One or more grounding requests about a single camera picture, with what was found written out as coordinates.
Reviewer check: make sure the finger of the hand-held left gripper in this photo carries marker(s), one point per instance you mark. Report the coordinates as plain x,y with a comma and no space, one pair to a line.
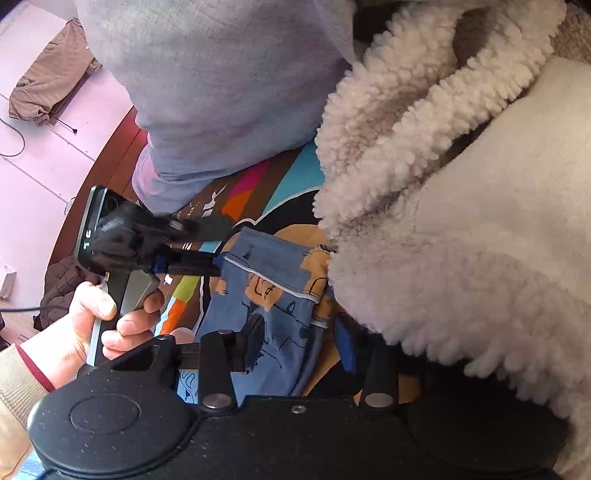
203,228
194,268

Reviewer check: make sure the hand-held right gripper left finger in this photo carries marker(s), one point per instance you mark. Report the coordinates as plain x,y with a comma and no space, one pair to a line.
253,355

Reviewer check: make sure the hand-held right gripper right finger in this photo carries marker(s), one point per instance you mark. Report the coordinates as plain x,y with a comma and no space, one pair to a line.
345,344

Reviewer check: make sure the blue printed pants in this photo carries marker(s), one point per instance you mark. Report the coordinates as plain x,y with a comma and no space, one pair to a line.
277,295

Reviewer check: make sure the person's left forearm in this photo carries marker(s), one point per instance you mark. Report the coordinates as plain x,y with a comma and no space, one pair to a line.
18,392

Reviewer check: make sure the person's left hand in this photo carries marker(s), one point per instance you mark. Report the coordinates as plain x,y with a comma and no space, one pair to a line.
69,332

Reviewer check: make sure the brown printed blanket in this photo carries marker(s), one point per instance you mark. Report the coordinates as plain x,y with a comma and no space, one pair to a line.
286,184

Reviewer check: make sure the grey duvet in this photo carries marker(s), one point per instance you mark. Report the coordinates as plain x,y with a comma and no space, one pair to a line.
221,69

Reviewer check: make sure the white fleece jacket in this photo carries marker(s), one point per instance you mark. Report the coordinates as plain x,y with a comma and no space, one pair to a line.
461,230

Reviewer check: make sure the beige cloth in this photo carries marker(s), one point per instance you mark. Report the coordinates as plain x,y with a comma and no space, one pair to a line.
51,78

